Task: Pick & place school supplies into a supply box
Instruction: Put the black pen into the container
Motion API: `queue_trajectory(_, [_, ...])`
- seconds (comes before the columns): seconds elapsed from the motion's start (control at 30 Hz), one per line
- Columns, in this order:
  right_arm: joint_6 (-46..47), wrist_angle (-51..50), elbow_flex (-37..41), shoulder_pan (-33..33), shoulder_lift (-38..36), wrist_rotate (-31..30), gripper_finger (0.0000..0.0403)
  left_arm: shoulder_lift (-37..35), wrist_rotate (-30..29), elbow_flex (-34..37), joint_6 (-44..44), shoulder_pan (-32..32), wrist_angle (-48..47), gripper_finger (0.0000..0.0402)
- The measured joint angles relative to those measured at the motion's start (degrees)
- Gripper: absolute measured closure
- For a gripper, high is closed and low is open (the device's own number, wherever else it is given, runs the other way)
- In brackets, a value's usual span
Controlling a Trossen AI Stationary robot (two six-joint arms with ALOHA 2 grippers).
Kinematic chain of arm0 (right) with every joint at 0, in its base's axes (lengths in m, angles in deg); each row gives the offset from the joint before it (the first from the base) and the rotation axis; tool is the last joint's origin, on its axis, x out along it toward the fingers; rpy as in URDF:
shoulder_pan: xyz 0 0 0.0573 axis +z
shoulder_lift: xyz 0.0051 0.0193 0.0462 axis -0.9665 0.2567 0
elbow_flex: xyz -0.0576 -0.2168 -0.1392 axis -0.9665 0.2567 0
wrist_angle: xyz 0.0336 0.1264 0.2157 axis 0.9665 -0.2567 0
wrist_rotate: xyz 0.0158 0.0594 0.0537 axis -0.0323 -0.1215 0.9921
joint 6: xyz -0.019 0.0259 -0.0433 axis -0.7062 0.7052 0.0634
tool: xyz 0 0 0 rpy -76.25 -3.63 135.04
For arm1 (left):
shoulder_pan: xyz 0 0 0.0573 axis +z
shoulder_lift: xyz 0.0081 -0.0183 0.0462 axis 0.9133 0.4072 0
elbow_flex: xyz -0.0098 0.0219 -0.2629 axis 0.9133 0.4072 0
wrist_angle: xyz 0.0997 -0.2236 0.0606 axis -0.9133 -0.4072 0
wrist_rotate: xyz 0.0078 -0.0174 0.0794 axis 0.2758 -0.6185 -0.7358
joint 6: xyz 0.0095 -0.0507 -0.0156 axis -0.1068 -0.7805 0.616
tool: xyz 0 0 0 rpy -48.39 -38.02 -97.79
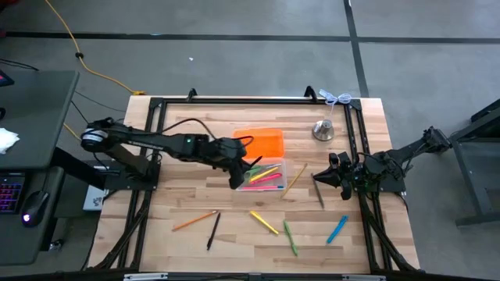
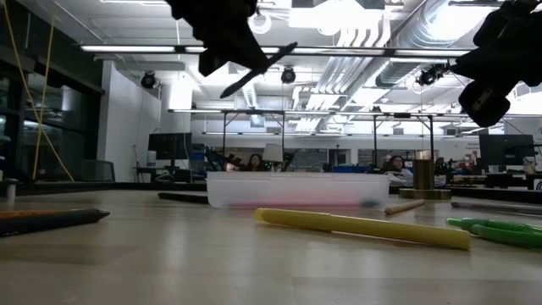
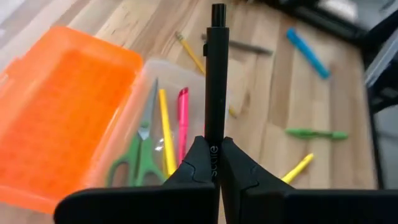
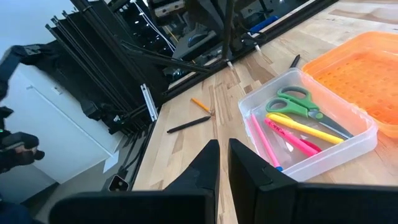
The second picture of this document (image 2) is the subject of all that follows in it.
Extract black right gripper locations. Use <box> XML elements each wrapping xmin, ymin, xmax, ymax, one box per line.
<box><xmin>449</xmin><ymin>44</ymin><xmax>542</xmax><ymax>86</ymax></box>

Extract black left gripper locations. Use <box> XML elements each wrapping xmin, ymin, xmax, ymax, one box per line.
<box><xmin>163</xmin><ymin>0</ymin><xmax>272</xmax><ymax>78</ymax></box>

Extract black pen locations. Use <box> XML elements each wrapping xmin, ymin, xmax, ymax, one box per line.
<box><xmin>157</xmin><ymin>191</ymin><xmax>209</xmax><ymax>205</ymax></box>
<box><xmin>218</xmin><ymin>42</ymin><xmax>299</xmax><ymax>100</ymax></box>
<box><xmin>0</xmin><ymin>208</ymin><xmax>111</xmax><ymax>238</ymax></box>

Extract grey pen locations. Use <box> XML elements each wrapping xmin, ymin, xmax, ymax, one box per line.
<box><xmin>450</xmin><ymin>200</ymin><xmax>542</xmax><ymax>216</ymax></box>

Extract clear plastic supply box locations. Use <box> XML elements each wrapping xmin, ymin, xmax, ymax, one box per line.
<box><xmin>206</xmin><ymin>170</ymin><xmax>391</xmax><ymax>210</ymax></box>

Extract natural wooden pencil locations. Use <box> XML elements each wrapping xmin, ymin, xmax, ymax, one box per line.
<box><xmin>384</xmin><ymin>198</ymin><xmax>427</xmax><ymax>215</ymax></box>

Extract black round ceiling speaker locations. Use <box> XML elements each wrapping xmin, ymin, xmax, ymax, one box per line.
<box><xmin>279</xmin><ymin>66</ymin><xmax>297</xmax><ymax>86</ymax></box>
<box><xmin>140</xmin><ymin>70</ymin><xmax>158</xmax><ymax>91</ymax></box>

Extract black computer monitor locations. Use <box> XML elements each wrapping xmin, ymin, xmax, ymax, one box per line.
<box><xmin>147</xmin><ymin>132</ymin><xmax>193</xmax><ymax>169</ymax></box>
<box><xmin>478</xmin><ymin>133</ymin><xmax>536</xmax><ymax>167</ymax></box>

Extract black overhead beam with lights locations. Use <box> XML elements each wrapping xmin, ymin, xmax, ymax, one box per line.
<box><xmin>80</xmin><ymin>43</ymin><xmax>471</xmax><ymax>59</ymax></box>

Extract white lampshade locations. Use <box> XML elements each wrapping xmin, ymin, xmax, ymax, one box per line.
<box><xmin>262</xmin><ymin>142</ymin><xmax>285</xmax><ymax>164</ymax></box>

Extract person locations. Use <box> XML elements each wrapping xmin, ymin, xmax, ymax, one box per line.
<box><xmin>245</xmin><ymin>152</ymin><xmax>264</xmax><ymax>173</ymax></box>
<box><xmin>383</xmin><ymin>154</ymin><xmax>415</xmax><ymax>181</ymax></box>

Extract brass cylinder on round base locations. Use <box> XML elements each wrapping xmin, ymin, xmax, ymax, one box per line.
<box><xmin>398</xmin><ymin>158</ymin><xmax>452</xmax><ymax>201</ymax></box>

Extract blue storage bin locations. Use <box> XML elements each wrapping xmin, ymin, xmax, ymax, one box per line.
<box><xmin>332</xmin><ymin>164</ymin><xmax>369</xmax><ymax>174</ymax></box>

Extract green highlighter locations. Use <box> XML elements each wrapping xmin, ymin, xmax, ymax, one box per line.
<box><xmin>445</xmin><ymin>217</ymin><xmax>542</xmax><ymax>250</ymax></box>

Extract dark office chair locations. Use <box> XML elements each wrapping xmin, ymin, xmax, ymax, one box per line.
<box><xmin>80</xmin><ymin>159</ymin><xmax>117</xmax><ymax>183</ymax></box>

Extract yellow highlighter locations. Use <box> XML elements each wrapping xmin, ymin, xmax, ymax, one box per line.
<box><xmin>254</xmin><ymin>208</ymin><xmax>473</xmax><ymax>251</ymax></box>

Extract orange pencil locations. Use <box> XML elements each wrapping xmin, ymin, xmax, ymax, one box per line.
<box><xmin>0</xmin><ymin>208</ymin><xmax>69</xmax><ymax>219</ymax></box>

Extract white ceiling ring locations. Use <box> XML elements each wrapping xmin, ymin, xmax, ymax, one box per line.
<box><xmin>249</xmin><ymin>11</ymin><xmax>273</xmax><ymax>36</ymax></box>

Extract black background rig frame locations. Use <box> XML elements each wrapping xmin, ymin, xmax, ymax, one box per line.
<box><xmin>168</xmin><ymin>108</ymin><xmax>435</xmax><ymax>162</ymax></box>

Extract black ceiling camera cluster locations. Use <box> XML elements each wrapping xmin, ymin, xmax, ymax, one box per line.
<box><xmin>417</xmin><ymin>60</ymin><xmax>453</xmax><ymax>87</ymax></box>

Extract black aluminium table frame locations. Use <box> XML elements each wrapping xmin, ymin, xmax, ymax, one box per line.
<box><xmin>0</xmin><ymin>180</ymin><xmax>542</xmax><ymax>204</ymax></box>

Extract yellow extension cable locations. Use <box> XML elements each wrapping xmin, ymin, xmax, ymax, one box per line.
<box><xmin>2</xmin><ymin>0</ymin><xmax>76</xmax><ymax>184</ymax></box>

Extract white short post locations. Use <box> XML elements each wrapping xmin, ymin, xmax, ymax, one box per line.
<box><xmin>3</xmin><ymin>177</ymin><xmax>20</xmax><ymax>203</ymax></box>

